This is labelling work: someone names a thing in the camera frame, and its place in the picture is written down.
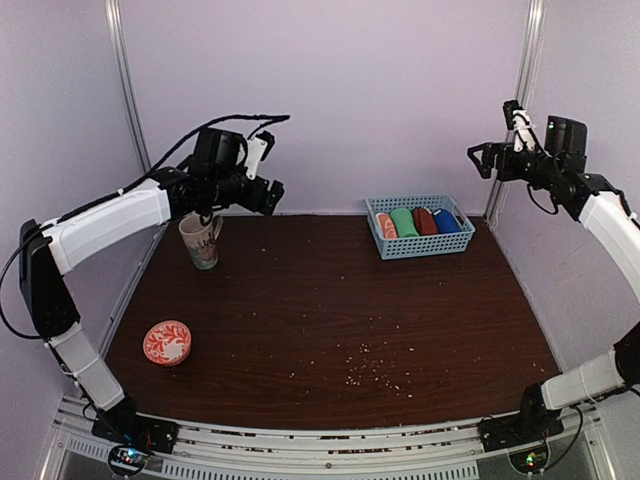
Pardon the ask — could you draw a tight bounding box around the green rolled towel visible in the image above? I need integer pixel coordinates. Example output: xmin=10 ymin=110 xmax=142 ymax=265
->
xmin=390 ymin=207 xmax=419 ymax=238

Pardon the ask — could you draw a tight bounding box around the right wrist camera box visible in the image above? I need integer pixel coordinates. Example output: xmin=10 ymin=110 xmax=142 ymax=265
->
xmin=544 ymin=115 xmax=588 ymax=157

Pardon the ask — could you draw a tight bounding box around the brown towel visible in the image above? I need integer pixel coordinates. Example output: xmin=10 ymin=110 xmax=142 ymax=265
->
xmin=411 ymin=207 xmax=439 ymax=236

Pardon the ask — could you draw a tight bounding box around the light blue plastic basket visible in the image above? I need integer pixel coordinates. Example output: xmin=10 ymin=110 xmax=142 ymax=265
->
xmin=364 ymin=194 xmax=476 ymax=260

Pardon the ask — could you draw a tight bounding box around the aluminium frame post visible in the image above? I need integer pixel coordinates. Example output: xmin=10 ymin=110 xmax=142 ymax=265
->
xmin=484 ymin=0 xmax=547 ymax=229
xmin=105 ymin=0 xmax=151 ymax=172

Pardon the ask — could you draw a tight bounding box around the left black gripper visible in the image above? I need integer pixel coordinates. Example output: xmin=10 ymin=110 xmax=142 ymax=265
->
xmin=209 ymin=169 xmax=284 ymax=216

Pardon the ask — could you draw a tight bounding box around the blue towel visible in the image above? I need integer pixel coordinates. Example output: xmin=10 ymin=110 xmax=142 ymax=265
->
xmin=432 ymin=209 xmax=460 ymax=234

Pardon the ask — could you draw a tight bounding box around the orange patterned bowl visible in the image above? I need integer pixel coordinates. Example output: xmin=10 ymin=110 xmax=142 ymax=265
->
xmin=142 ymin=320 xmax=192 ymax=367

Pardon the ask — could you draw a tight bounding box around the front aluminium rail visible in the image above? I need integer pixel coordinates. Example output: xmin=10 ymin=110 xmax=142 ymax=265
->
xmin=39 ymin=394 xmax=616 ymax=480

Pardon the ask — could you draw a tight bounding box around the right aluminium frame post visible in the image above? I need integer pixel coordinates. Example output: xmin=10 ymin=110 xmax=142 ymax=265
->
xmin=484 ymin=0 xmax=547 ymax=229

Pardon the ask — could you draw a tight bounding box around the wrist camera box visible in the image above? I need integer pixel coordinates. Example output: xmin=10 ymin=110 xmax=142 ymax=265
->
xmin=544 ymin=115 xmax=588 ymax=157
xmin=188 ymin=128 xmax=246 ymax=181

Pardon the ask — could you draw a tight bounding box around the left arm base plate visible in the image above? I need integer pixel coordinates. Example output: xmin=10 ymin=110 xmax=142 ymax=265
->
xmin=91 ymin=409 xmax=179 ymax=454

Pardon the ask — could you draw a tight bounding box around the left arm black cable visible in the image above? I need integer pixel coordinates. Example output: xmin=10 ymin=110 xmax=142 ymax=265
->
xmin=59 ymin=113 xmax=291 ymax=221

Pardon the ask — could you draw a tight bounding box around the white patterned mug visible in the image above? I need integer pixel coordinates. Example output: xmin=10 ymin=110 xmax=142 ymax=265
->
xmin=178 ymin=213 xmax=223 ymax=271

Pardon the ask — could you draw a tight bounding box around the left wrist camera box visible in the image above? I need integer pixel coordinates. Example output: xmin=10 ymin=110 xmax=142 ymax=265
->
xmin=188 ymin=128 xmax=246 ymax=181

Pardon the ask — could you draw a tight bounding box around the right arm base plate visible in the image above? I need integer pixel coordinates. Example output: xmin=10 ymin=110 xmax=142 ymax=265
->
xmin=478 ymin=413 xmax=564 ymax=452

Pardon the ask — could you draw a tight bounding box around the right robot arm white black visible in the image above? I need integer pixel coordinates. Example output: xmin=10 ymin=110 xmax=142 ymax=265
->
xmin=467 ymin=100 xmax=639 ymax=442

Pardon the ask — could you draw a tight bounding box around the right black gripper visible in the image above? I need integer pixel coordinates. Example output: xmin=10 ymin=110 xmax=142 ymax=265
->
xmin=468 ymin=141 xmax=562 ymax=189

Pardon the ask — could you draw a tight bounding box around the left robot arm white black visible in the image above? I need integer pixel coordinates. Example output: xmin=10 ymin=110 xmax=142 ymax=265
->
xmin=16 ymin=127 xmax=284 ymax=444

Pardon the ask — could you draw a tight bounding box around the left aluminium frame post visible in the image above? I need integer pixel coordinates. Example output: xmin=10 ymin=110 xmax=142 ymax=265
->
xmin=105 ymin=0 xmax=151 ymax=172

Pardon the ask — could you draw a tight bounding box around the orange white rolled towel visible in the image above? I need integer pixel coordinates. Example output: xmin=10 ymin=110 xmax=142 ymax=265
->
xmin=376 ymin=212 xmax=398 ymax=240

